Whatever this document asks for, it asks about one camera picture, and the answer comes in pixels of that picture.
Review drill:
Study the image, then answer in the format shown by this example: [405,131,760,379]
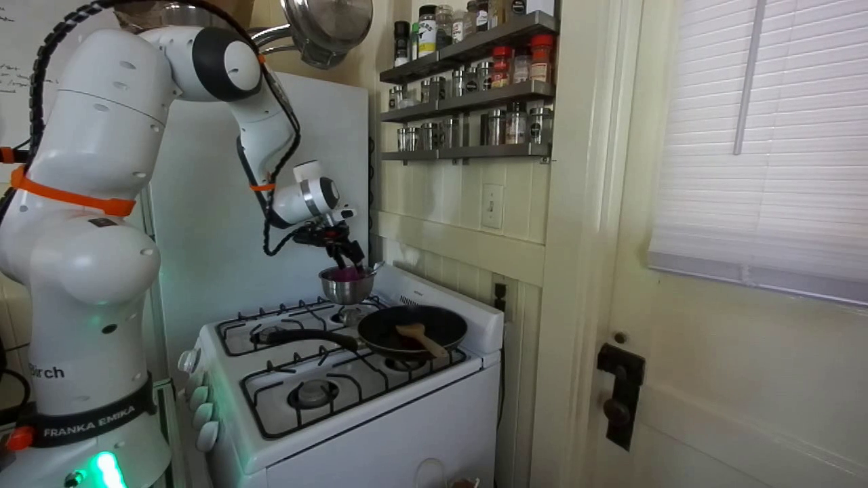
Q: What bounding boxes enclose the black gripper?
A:
[293,219,369,274]

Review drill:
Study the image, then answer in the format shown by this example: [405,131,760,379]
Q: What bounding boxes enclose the silver metal bowl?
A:
[317,265,376,306]

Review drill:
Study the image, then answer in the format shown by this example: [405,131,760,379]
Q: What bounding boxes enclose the black stove grate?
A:
[239,338,468,441]
[213,293,383,360]

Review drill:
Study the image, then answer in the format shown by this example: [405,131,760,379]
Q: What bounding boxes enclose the white gas stove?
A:
[173,261,506,488]

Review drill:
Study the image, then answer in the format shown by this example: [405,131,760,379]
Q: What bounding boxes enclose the black frying pan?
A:
[254,303,471,360]

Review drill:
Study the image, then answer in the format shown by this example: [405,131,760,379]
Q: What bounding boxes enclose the wooden spatula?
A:
[394,321,449,367]

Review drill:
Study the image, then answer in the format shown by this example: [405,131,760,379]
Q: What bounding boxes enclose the white refrigerator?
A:
[142,68,375,363]

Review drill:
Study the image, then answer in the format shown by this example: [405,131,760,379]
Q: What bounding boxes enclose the glass spice jar silver lid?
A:
[501,102,529,150]
[477,105,504,150]
[527,100,550,147]
[509,49,531,90]

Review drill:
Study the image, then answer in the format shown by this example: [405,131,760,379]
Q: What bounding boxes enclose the dark glass bottle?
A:
[391,20,411,68]

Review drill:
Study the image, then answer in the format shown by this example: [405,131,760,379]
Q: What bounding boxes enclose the hanging silver pot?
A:
[250,0,376,72]

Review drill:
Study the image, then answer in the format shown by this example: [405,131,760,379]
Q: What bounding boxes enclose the white bottle black lid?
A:
[409,2,443,63]

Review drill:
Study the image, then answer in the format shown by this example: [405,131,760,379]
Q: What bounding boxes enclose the red spice jar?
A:
[487,43,516,90]
[527,33,555,90]

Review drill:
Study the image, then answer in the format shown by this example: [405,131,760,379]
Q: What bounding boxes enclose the black door lock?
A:
[595,338,647,452]

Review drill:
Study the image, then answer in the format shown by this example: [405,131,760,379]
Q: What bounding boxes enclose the white whiteboard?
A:
[0,0,62,152]

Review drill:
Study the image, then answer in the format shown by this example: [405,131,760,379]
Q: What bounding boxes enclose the white door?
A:
[577,0,868,488]

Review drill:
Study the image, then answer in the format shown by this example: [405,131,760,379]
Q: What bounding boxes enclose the white window blind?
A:
[643,0,868,308]

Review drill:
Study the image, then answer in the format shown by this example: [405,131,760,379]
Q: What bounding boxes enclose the cream wall light switch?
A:
[477,184,504,230]

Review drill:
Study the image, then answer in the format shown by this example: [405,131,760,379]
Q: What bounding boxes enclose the metal wall spice rack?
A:
[376,10,558,167]

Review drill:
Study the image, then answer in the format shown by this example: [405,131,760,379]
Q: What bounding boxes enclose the wide orange strap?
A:
[7,162,139,219]

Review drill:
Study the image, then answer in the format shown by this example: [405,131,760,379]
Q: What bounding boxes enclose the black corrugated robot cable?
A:
[24,0,314,261]

